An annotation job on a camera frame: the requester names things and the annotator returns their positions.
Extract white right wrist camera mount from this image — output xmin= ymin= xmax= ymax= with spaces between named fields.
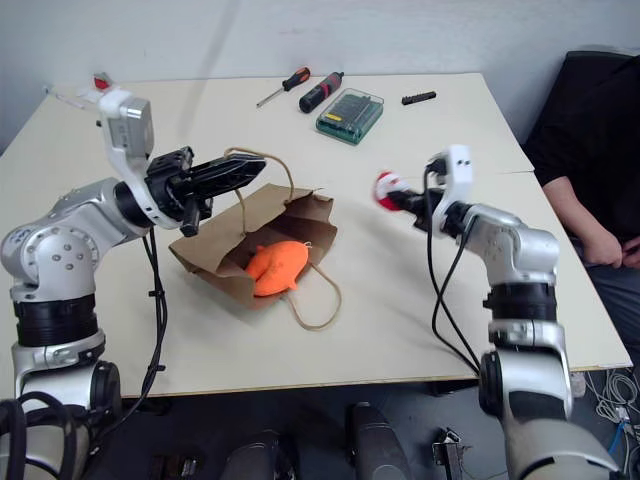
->
xmin=430 ymin=144 xmax=474 ymax=237

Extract bystander hand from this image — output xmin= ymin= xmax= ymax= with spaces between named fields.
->
xmin=581 ymin=230 xmax=627 ymax=270

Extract black red electric screwdriver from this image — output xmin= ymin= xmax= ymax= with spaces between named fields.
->
xmin=297 ymin=70 xmax=347 ymax=114

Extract red and white plush toy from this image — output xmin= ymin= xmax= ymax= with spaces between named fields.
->
xmin=370 ymin=169 xmax=413 ymax=214

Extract brown paper bag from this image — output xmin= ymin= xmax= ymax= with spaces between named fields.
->
xmin=167 ymin=145 xmax=344 ymax=331

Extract green bit set case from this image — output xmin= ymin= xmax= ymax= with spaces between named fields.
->
xmin=314 ymin=87 xmax=387 ymax=149

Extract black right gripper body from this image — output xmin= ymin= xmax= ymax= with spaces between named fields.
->
xmin=408 ymin=152 xmax=451 ymax=232

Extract small metal bracket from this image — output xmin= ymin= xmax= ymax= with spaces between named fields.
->
xmin=431 ymin=426 xmax=475 ymax=480

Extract person in black shirt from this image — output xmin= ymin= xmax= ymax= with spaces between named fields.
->
xmin=521 ymin=48 xmax=640 ymax=354

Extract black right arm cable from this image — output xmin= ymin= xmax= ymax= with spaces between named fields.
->
xmin=422 ymin=163 xmax=484 ymax=376

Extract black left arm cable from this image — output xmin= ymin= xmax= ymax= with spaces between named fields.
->
xmin=89 ymin=230 xmax=169 ymax=451

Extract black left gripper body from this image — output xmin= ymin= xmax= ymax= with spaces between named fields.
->
xmin=143 ymin=145 xmax=216 ymax=239

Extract thick black hose loop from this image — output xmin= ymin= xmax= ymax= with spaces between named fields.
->
xmin=0 ymin=391 xmax=79 ymax=480

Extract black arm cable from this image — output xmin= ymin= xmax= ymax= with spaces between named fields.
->
xmin=89 ymin=230 xmax=169 ymax=451
xmin=422 ymin=163 xmax=484 ymax=376

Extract black bit holder strip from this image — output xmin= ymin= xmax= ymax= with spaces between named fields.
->
xmin=400 ymin=90 xmax=438 ymax=107

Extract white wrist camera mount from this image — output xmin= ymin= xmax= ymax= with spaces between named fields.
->
xmin=96 ymin=88 xmax=181 ymax=231
xmin=430 ymin=144 xmax=474 ymax=237

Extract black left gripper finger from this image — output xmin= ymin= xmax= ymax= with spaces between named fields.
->
xmin=191 ymin=152 xmax=269 ymax=182
xmin=193 ymin=171 xmax=262 ymax=200

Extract white floor cables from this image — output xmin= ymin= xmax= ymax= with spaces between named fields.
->
xmin=582 ymin=367 xmax=640 ymax=454

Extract blue floor cable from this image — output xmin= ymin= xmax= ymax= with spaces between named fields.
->
xmin=605 ymin=422 xmax=634 ymax=454

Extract orange plush toy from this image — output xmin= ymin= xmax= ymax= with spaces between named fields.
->
xmin=244 ymin=239 xmax=313 ymax=298

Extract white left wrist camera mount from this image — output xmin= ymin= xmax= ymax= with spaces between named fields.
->
xmin=96 ymin=88 xmax=181 ymax=231

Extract dark rounded shape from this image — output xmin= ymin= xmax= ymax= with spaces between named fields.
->
xmin=222 ymin=428 xmax=302 ymax=480
xmin=346 ymin=401 xmax=414 ymax=480

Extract orange black handle screwdriver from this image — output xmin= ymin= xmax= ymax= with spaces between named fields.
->
xmin=255 ymin=65 xmax=313 ymax=109

